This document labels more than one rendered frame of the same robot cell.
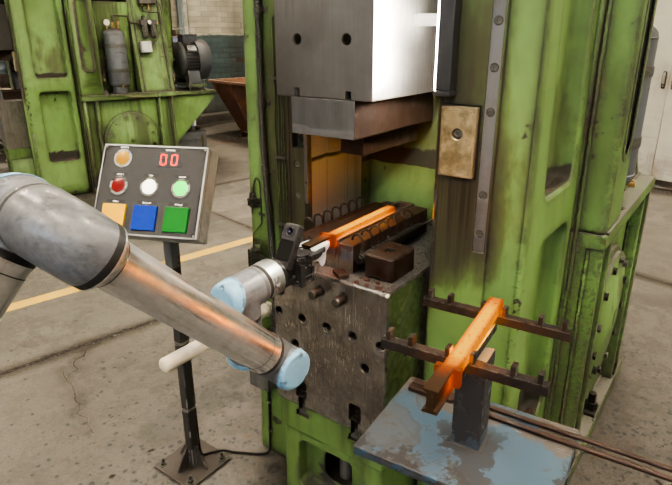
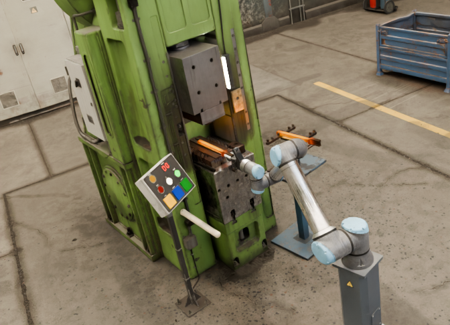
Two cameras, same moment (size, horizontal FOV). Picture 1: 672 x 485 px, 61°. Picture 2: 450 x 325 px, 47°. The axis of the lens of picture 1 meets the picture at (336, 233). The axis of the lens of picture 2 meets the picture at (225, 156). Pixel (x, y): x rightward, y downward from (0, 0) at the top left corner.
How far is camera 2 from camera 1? 3.35 m
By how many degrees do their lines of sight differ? 62
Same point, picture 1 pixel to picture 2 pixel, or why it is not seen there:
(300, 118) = (205, 118)
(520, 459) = (305, 159)
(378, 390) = not seen: hidden behind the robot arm
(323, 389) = (240, 204)
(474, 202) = (244, 115)
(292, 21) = (195, 87)
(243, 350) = not seen: hidden behind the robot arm
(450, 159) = (238, 106)
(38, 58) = not seen: outside the picture
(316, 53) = (207, 94)
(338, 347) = (242, 183)
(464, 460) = (303, 167)
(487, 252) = (250, 127)
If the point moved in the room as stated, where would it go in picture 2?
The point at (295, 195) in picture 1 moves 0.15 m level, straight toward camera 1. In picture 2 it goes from (184, 155) to (203, 153)
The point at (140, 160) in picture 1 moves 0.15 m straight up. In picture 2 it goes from (157, 175) to (152, 154)
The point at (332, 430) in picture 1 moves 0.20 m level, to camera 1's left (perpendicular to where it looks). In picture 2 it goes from (246, 216) to (239, 232)
